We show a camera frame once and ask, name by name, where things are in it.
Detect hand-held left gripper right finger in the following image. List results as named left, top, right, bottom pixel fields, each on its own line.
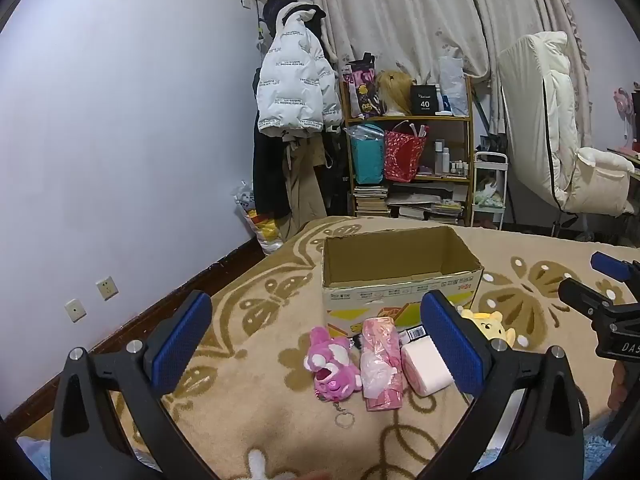
left=420, top=290, right=586, bottom=480

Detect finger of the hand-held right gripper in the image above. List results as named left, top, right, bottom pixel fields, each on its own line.
left=557, top=277, right=626, bottom=321
left=590, top=251, right=632, bottom=283

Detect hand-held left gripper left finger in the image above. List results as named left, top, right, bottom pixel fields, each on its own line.
left=50, top=290, right=213, bottom=480

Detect pink square plush cushion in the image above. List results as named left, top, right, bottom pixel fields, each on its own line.
left=400, top=336, right=455, bottom=396

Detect yellow bear plush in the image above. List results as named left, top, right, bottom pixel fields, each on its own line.
left=460, top=310, right=516, bottom=348

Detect pink plastic-wrapped packet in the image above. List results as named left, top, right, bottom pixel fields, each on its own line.
left=360, top=316, right=405, bottom=412

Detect printed cardboard box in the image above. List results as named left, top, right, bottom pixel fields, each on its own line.
left=320, top=225, right=486, bottom=338

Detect pink plush keychain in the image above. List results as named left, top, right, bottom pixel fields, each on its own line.
left=307, top=326, right=362, bottom=430

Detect person's right hand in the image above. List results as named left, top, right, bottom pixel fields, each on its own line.
left=607, top=360, right=633, bottom=411

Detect blue fluffy cloth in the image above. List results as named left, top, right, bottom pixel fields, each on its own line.
left=582, top=425, right=621, bottom=480

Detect white trolley cart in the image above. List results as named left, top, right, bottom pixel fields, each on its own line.
left=472, top=151, right=508, bottom=231

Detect plastic bag of toys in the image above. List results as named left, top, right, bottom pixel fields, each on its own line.
left=234, top=180, right=286, bottom=256

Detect cream padded chair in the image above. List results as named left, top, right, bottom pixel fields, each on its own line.
left=497, top=31, right=636, bottom=241

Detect pink desk fan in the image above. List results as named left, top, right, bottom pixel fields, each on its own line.
left=614, top=87, right=640, bottom=143

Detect stack of books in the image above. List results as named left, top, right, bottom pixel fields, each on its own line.
left=354, top=182, right=468, bottom=226

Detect wooden shelf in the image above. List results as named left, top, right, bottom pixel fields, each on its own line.
left=340, top=77, right=473, bottom=227

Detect black coat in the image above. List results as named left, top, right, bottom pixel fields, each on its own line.
left=251, top=120, right=291, bottom=221

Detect row of small bottles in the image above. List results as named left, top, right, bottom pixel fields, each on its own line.
left=434, top=139, right=471, bottom=177

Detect beige trousers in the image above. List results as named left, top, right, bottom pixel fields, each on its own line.
left=280, top=135, right=328, bottom=241

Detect red gift bag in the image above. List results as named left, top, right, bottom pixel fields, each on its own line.
left=384, top=121, right=428, bottom=183

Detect black hanging garment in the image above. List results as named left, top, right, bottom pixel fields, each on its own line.
left=320, top=130, right=351, bottom=218

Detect teal bag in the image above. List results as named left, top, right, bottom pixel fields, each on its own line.
left=350, top=125, right=386, bottom=185

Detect white paper bag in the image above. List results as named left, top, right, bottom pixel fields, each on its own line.
left=439, top=55, right=471, bottom=116

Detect blonde wig head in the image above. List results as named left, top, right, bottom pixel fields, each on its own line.
left=376, top=70, right=416, bottom=117

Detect black pink patterned bag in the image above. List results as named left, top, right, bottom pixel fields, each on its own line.
left=348, top=52, right=383, bottom=120

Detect white puffer jacket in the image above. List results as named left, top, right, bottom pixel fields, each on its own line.
left=255, top=2, right=343, bottom=138

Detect floral curtain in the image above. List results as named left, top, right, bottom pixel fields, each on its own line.
left=300, top=0, right=591, bottom=136

